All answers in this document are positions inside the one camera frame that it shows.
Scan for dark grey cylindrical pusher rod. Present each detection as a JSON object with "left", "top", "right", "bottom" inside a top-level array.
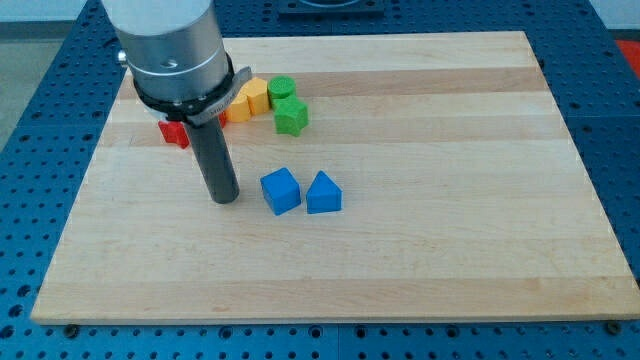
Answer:
[{"left": 185, "top": 118, "right": 239, "bottom": 204}]

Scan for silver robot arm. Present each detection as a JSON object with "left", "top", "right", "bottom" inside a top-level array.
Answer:
[{"left": 102, "top": 0, "right": 252, "bottom": 204}]

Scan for red star block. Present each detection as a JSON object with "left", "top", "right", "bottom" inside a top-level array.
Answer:
[{"left": 158, "top": 121, "right": 190, "bottom": 149}]

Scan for green star block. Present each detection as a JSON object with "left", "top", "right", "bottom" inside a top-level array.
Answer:
[{"left": 273, "top": 96, "right": 309, "bottom": 137}]

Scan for green circle block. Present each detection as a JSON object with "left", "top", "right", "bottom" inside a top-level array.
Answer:
[{"left": 267, "top": 75, "right": 296, "bottom": 109}]

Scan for red block behind rod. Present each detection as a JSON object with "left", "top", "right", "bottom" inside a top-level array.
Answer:
[{"left": 218, "top": 112, "right": 227, "bottom": 128}]

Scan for yellow heart block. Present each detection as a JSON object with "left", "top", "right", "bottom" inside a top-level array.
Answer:
[{"left": 224, "top": 93, "right": 252, "bottom": 123}]

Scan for yellow hexagon block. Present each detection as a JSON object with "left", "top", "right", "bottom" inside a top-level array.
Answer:
[{"left": 241, "top": 77, "right": 271, "bottom": 115}]

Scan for blue cube block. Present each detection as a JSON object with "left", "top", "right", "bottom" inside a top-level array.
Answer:
[{"left": 260, "top": 167, "right": 301, "bottom": 216}]

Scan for blue triangle block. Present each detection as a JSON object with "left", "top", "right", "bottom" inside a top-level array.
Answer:
[{"left": 306, "top": 171, "right": 343, "bottom": 214}]

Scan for wooden board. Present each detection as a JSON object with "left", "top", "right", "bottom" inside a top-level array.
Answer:
[{"left": 31, "top": 31, "right": 639, "bottom": 325}]

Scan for red object at edge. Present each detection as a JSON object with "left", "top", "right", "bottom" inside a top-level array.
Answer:
[{"left": 616, "top": 40, "right": 640, "bottom": 77}]

